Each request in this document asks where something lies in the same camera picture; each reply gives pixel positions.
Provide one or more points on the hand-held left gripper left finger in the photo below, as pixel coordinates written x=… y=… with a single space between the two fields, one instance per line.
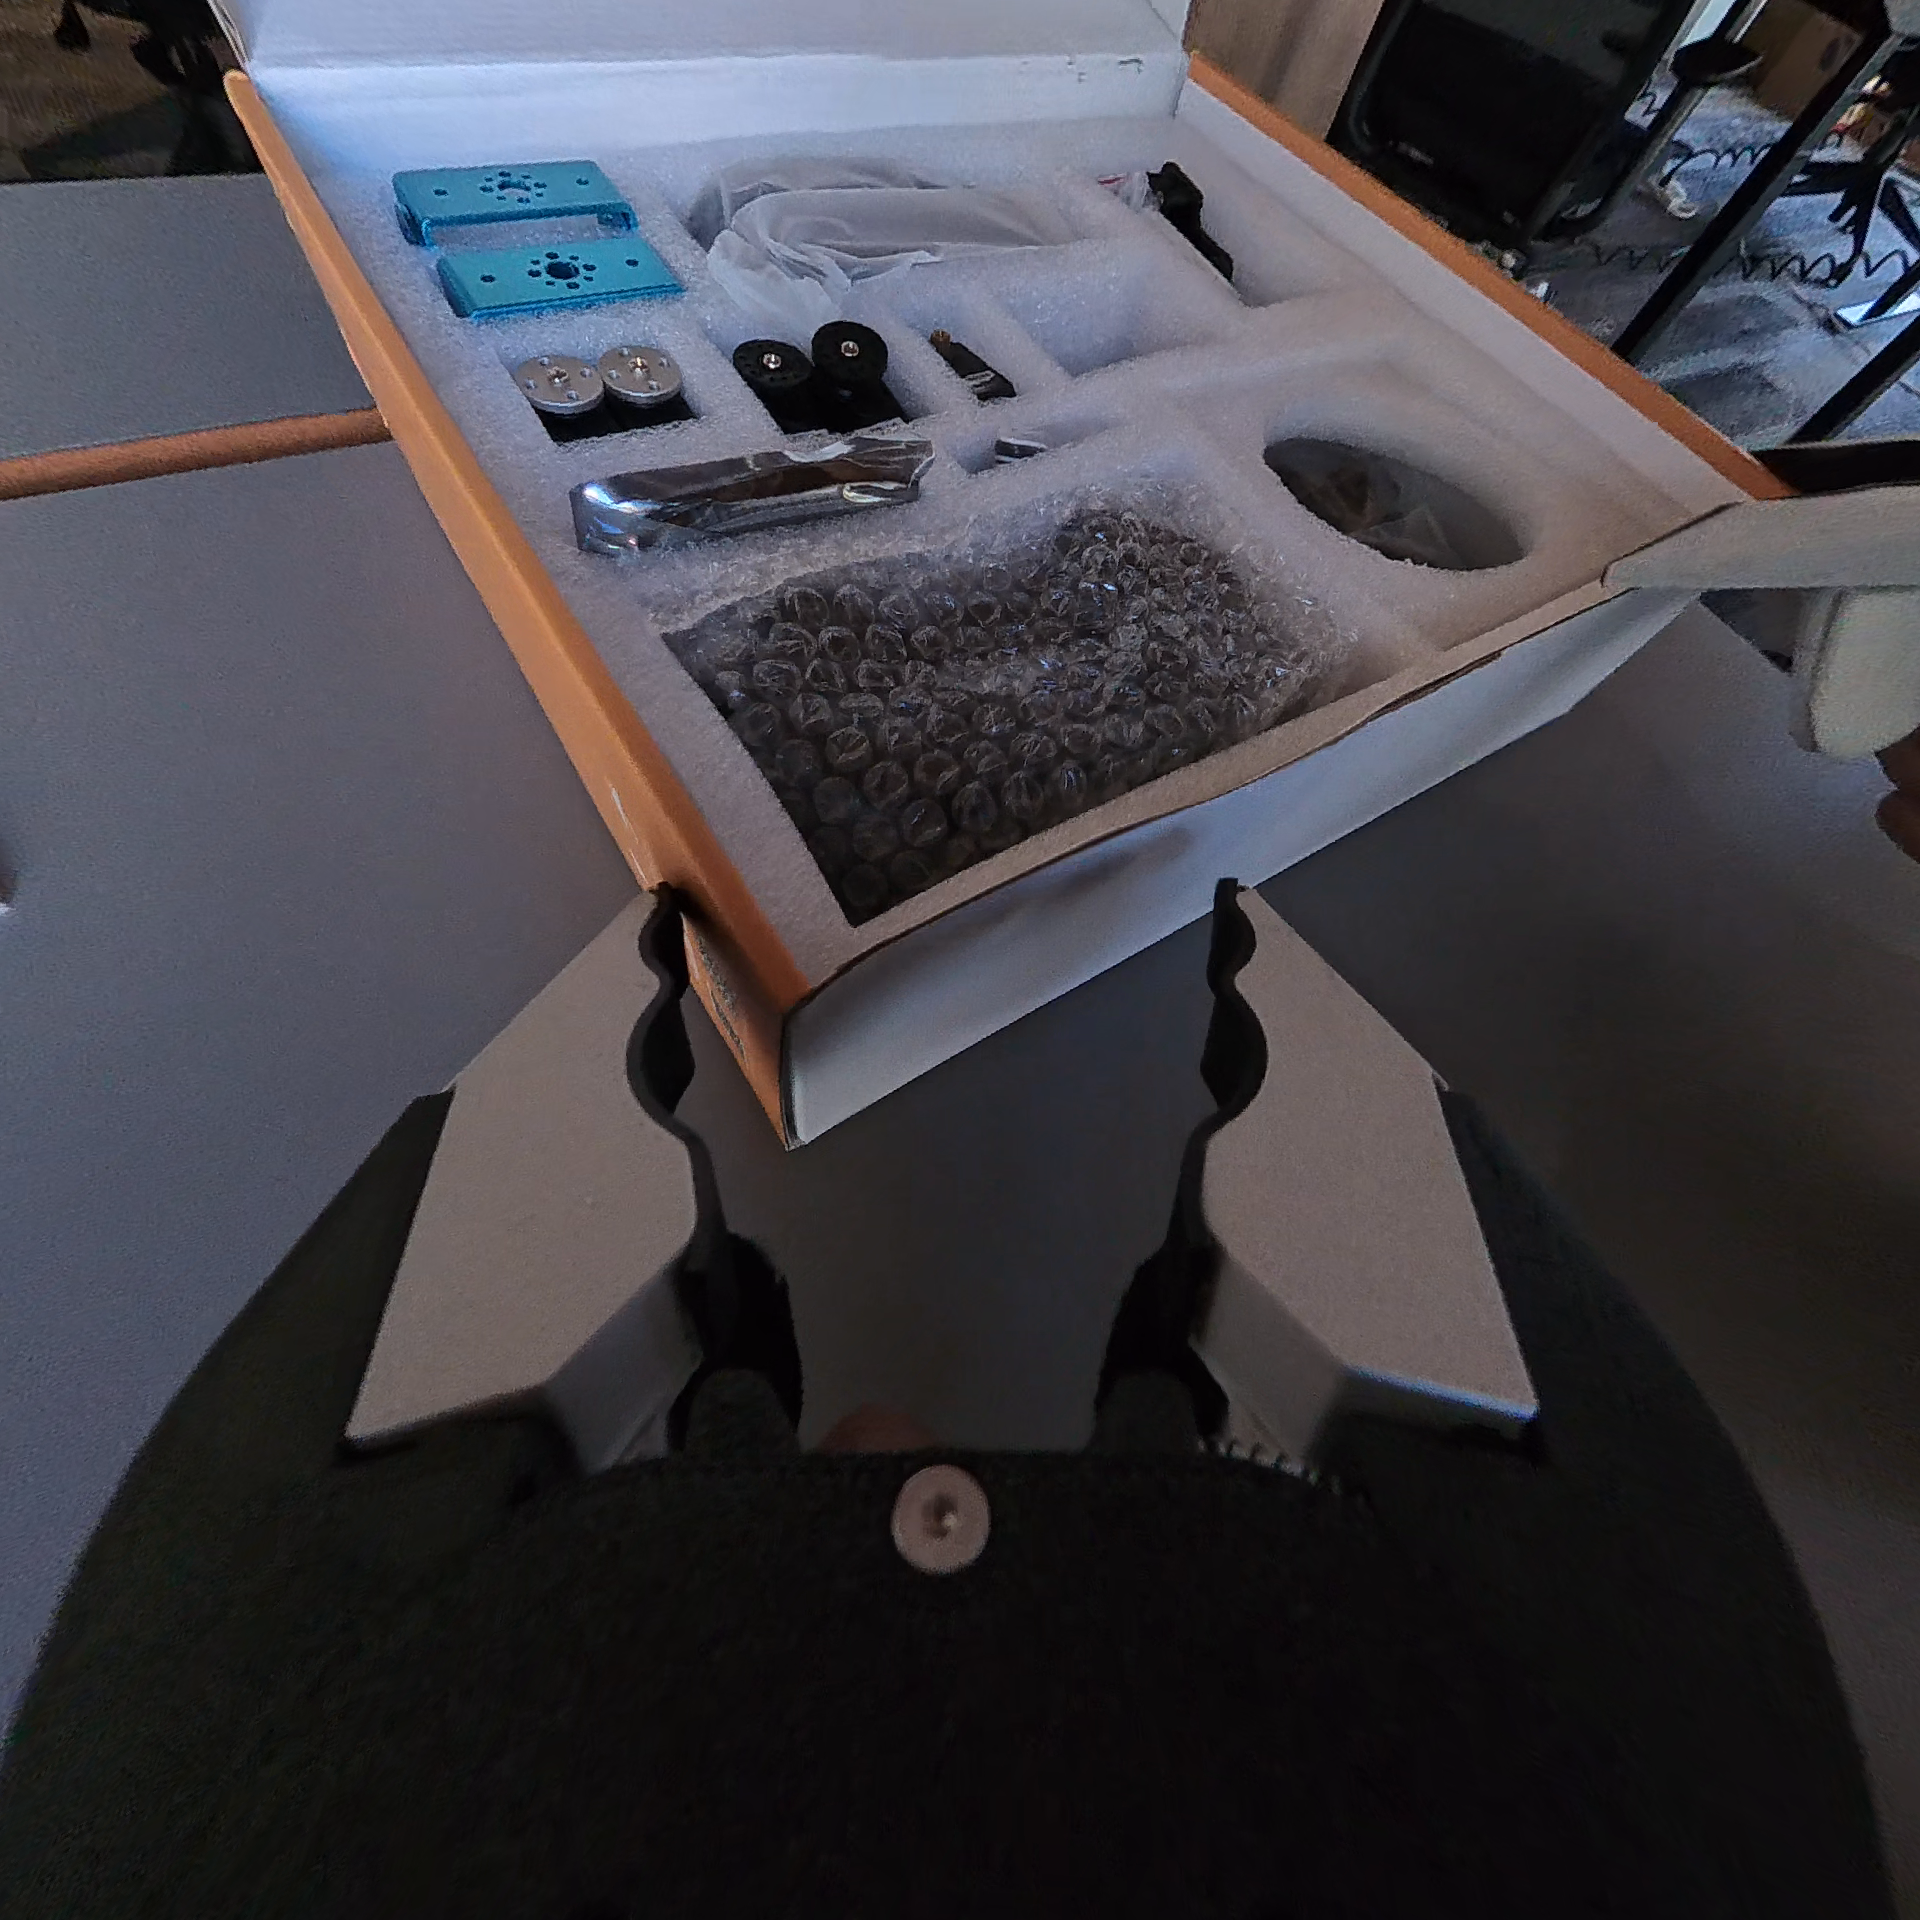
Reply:
x=523 y=1244

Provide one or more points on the brown desk divider strip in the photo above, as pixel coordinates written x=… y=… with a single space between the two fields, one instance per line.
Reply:
x=148 y=465

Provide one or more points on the bubble wrap package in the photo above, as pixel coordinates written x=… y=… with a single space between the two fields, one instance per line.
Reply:
x=1003 y=705

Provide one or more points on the white foam insert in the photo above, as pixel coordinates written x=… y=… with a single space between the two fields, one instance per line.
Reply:
x=1140 y=390

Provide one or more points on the blue metal bracket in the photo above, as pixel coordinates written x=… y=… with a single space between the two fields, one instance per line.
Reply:
x=509 y=202
x=562 y=281

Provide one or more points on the silver foil bag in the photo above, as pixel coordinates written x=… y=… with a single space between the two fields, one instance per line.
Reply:
x=749 y=494

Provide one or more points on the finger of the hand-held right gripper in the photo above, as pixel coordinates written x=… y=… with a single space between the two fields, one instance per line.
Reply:
x=1798 y=547

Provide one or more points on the white plastic bag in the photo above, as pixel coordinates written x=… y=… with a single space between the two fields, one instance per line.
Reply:
x=901 y=224

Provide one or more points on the white and orange cardboard box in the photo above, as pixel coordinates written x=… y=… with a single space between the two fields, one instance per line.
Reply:
x=1125 y=930

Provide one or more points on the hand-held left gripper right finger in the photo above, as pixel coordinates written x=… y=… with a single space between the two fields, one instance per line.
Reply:
x=1349 y=1200

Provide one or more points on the person's right hand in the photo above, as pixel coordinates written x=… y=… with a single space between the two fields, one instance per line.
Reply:
x=1905 y=818

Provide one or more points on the small black servo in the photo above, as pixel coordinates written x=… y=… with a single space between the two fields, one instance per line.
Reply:
x=974 y=368

